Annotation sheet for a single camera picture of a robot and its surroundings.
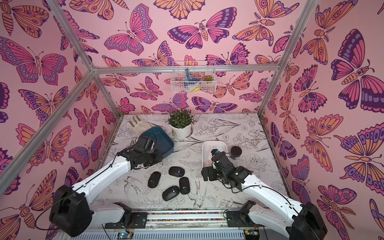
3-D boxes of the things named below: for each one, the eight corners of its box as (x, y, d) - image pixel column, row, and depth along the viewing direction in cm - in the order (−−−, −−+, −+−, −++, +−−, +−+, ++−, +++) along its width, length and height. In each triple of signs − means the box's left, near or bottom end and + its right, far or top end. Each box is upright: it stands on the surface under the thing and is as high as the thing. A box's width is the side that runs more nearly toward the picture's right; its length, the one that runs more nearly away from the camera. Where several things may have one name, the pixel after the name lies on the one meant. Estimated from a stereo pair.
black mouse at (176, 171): (168, 174, 91) (168, 172, 89) (172, 167, 94) (171, 165, 92) (182, 178, 90) (181, 176, 87) (185, 171, 92) (184, 169, 90)
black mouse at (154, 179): (148, 187, 86) (147, 185, 84) (151, 173, 92) (150, 171, 89) (158, 187, 86) (157, 185, 84) (161, 173, 91) (160, 171, 89)
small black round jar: (231, 159, 97) (232, 155, 92) (229, 151, 101) (231, 146, 97) (240, 159, 97) (242, 155, 92) (238, 151, 101) (240, 146, 96)
